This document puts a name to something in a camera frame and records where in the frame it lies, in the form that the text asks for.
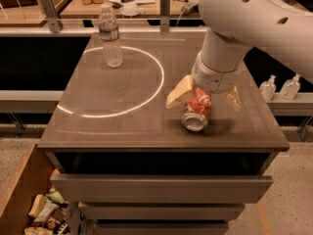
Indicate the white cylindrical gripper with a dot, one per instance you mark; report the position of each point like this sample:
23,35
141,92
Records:
213,79

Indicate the red coke can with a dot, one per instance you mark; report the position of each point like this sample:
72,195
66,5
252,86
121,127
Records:
196,111

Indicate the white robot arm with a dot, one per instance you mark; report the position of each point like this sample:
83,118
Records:
233,28

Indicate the clear sanitizer pump bottle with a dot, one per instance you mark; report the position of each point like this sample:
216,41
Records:
268,88

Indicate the clear plastic water bottle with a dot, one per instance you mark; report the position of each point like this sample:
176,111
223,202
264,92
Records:
109,33

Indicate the grey power strip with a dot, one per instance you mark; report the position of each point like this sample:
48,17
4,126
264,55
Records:
189,7

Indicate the grey drawer cabinet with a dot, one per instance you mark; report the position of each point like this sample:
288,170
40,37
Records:
131,166

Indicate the white plate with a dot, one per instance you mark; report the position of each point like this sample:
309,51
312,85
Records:
130,10

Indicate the wooden snack bin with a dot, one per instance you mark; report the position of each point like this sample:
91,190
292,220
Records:
30,176

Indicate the middle metal rail bracket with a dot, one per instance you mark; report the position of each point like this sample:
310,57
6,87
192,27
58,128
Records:
164,15

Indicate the metal rail bracket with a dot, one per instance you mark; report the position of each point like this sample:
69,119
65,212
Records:
52,17
164,15

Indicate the left metal rail bracket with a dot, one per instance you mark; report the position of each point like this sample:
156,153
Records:
52,17

